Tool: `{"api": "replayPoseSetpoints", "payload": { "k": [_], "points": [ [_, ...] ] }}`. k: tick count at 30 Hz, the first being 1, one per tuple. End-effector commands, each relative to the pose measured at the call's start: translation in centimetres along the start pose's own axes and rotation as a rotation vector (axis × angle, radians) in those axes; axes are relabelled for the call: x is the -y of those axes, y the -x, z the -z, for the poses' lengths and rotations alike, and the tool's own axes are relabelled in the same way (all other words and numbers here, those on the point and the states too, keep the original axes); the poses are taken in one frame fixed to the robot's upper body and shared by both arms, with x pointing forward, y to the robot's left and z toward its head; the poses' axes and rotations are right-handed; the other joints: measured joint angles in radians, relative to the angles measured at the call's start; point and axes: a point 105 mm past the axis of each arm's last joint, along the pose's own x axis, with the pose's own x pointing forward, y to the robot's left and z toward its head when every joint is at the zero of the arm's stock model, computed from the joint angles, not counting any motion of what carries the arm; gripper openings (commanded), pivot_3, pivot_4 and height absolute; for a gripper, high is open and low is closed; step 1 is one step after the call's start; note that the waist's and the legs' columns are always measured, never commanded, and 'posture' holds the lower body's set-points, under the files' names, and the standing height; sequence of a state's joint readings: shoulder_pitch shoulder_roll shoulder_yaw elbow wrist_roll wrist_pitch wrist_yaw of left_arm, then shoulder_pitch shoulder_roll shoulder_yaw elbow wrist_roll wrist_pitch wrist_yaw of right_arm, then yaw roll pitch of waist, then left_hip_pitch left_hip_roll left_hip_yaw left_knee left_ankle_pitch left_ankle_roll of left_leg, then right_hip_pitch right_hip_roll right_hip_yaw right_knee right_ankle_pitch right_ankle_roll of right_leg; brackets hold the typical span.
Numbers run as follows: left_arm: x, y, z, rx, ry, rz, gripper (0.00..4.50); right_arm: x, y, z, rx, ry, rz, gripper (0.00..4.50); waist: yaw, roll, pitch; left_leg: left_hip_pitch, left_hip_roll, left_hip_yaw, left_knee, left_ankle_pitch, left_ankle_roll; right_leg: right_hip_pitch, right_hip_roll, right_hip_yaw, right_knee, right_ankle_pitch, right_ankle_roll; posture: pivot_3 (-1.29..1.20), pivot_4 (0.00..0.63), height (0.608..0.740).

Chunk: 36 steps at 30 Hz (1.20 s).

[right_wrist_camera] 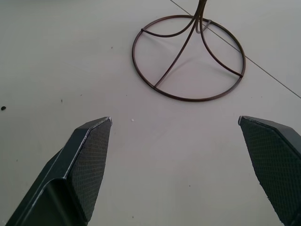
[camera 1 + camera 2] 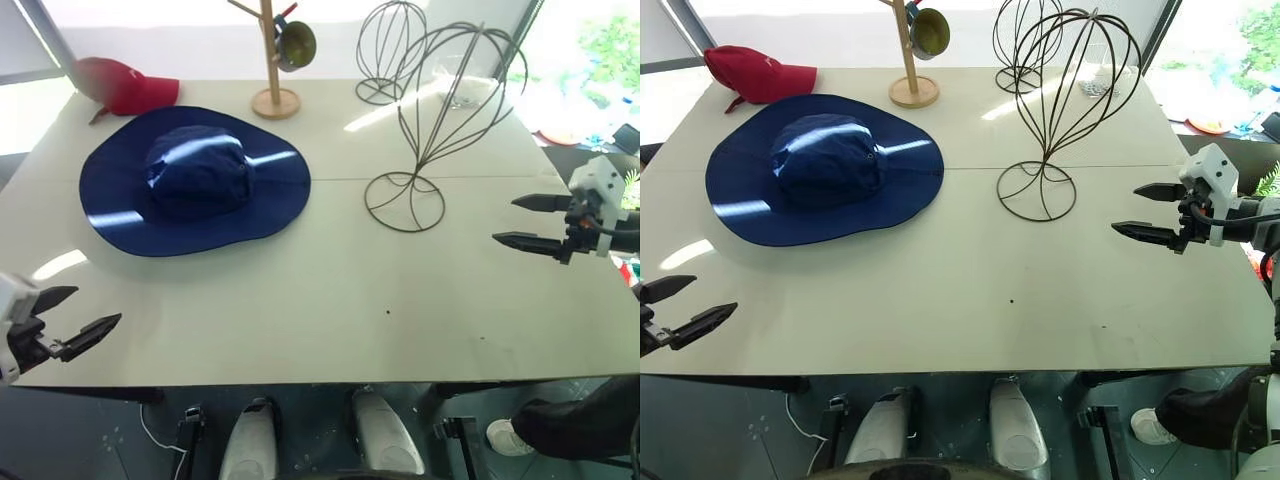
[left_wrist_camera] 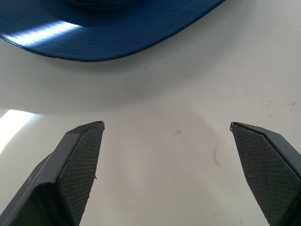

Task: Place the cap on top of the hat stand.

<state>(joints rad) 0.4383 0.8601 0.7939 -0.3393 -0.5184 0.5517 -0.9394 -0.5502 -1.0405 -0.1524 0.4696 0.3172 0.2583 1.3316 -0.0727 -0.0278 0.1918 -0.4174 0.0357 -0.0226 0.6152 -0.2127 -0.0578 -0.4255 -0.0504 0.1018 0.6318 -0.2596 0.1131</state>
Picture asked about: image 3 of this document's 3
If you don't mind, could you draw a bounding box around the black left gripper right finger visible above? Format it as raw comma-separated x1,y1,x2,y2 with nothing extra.
230,121,301,226

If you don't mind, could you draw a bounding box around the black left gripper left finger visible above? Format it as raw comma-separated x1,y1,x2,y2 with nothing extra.
0,121,105,226

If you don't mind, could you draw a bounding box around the blue brimmed hat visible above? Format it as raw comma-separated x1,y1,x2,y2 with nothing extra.
0,0,227,63

